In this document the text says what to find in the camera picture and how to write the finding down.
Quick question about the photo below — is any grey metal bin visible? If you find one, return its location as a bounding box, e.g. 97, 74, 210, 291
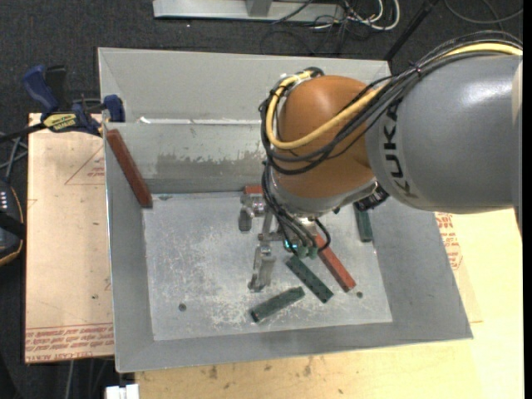
97, 47, 474, 374

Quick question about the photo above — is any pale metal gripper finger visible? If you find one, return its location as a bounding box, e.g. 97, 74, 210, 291
238, 195, 268, 233
248, 243, 278, 294

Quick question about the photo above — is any brown cardboard board, red print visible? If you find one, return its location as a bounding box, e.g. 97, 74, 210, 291
24, 112, 485, 366

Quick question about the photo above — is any dark green flat block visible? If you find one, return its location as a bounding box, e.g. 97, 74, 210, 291
353, 204, 374, 244
249, 286, 306, 324
284, 255, 335, 305

